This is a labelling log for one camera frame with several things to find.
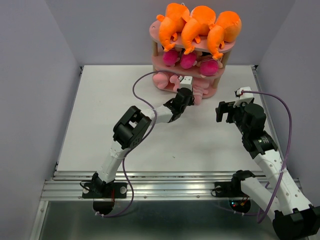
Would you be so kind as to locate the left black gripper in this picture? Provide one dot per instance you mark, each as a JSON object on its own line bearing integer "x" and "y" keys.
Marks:
{"x": 190, "y": 102}

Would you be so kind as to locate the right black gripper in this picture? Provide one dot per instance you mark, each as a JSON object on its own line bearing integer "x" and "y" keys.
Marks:
{"x": 225, "y": 107}

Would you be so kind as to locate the pink plush with face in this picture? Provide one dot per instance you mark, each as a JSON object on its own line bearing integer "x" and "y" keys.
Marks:
{"x": 200, "y": 88}

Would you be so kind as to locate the pink striped plush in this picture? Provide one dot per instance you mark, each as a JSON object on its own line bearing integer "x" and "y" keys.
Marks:
{"x": 175, "y": 80}
{"x": 161, "y": 79}

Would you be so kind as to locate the boy doll pink pants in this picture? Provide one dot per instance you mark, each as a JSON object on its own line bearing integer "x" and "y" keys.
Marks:
{"x": 209, "y": 66}
{"x": 189, "y": 60}
{"x": 171, "y": 57}

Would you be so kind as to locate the orange shark plush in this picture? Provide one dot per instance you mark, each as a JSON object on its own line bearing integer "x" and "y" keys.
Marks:
{"x": 198, "y": 23}
{"x": 171, "y": 24}

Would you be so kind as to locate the plain orange plush toy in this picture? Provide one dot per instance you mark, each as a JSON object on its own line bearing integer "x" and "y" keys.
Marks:
{"x": 226, "y": 29}

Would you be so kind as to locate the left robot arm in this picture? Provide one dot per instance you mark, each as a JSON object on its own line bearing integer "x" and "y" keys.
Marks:
{"x": 128, "y": 133}

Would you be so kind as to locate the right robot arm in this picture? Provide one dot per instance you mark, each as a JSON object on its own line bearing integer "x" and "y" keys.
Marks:
{"x": 292, "y": 215}

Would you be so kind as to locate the pink three-tier shelf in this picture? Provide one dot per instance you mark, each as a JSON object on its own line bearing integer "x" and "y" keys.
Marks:
{"x": 158, "y": 65}

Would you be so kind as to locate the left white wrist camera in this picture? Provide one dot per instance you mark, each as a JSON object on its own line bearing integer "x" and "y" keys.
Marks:
{"x": 185, "y": 82}

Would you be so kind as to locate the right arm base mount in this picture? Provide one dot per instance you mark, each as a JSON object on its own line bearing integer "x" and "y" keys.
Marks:
{"x": 239, "y": 202}

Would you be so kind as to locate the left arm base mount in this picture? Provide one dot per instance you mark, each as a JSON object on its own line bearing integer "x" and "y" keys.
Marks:
{"x": 104, "y": 200}

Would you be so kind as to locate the aluminium rail frame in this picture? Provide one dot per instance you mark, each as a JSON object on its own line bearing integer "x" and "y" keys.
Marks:
{"x": 169, "y": 175}

